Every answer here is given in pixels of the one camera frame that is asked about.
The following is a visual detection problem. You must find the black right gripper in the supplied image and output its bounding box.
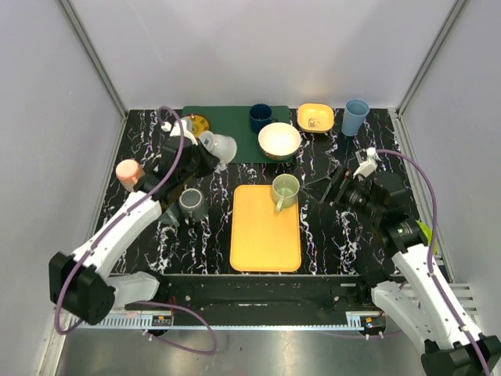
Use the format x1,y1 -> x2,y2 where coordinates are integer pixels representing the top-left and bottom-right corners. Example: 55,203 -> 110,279
299,164 -> 382,221

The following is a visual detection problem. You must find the light grey-blue mug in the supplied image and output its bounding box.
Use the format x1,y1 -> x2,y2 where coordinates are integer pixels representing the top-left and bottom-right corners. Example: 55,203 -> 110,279
198,131 -> 237,172

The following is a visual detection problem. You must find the pale green mug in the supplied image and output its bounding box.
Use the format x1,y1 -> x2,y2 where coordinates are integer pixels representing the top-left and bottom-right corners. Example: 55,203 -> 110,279
272,174 -> 301,212

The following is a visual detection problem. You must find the dark grey mug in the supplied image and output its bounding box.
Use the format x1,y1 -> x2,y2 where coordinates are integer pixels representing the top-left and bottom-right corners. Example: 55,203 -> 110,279
178,188 -> 208,222

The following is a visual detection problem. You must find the slate blue hexagonal mug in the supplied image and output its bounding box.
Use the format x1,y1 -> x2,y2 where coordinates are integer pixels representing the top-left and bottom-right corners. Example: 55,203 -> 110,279
158,208 -> 180,228

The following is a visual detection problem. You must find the pink mug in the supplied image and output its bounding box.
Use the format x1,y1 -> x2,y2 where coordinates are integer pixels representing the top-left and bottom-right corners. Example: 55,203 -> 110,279
115,159 -> 145,192

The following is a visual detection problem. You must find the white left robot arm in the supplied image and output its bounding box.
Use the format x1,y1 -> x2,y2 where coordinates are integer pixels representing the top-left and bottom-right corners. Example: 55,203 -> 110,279
49,143 -> 222,325

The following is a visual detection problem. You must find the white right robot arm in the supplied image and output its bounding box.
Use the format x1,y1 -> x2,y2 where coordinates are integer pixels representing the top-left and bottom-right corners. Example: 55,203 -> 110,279
302,167 -> 500,375

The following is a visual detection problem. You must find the navy blue mug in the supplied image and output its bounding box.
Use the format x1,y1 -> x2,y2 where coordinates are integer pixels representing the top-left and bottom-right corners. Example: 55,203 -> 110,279
249,103 -> 278,134

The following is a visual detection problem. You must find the yellow patterned saucer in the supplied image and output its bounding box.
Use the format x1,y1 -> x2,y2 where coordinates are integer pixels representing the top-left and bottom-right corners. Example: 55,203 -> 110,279
182,114 -> 210,137

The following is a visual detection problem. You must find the dark green mat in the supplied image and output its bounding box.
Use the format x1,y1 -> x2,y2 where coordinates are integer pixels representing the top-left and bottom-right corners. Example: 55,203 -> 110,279
182,106 -> 277,164

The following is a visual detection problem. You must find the white bowl patterned rim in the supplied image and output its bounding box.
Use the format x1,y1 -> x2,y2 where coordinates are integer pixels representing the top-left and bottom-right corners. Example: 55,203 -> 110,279
258,122 -> 301,161

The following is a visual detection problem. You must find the yellow square dish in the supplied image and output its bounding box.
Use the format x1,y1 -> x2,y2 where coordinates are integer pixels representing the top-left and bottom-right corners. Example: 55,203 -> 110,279
297,103 -> 334,133

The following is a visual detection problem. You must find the light blue plastic cup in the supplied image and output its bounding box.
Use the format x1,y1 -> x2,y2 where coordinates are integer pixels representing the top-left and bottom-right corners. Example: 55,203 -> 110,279
341,99 -> 369,137

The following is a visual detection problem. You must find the orange plastic tray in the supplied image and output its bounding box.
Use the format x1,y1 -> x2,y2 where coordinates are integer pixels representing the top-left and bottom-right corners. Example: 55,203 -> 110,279
230,185 -> 301,273

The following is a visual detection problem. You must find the lime green plate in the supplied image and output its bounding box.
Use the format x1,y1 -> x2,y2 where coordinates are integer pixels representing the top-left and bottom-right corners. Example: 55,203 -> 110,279
416,220 -> 438,255

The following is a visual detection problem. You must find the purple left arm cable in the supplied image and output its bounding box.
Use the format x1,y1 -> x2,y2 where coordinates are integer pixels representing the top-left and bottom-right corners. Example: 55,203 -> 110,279
53,105 -> 218,356

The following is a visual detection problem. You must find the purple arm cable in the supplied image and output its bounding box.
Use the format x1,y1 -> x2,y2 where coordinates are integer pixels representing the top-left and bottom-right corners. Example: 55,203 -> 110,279
53,105 -> 218,356
324,148 -> 494,376

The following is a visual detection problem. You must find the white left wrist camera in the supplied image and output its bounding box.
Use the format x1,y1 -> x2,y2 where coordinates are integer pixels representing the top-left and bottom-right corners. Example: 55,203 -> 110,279
160,118 -> 198,145

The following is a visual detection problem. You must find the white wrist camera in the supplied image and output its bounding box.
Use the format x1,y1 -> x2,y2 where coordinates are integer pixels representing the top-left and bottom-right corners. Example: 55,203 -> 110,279
160,118 -> 198,145
354,147 -> 378,178

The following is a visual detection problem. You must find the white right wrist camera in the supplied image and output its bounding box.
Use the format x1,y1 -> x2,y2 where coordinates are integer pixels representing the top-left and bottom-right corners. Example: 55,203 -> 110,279
354,147 -> 378,178

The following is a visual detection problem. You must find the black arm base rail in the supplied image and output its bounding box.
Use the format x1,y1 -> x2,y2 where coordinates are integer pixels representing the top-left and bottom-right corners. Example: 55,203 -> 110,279
153,275 -> 381,327

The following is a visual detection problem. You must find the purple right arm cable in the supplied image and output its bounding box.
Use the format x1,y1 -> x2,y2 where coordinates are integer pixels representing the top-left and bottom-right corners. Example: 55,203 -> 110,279
324,148 -> 494,376

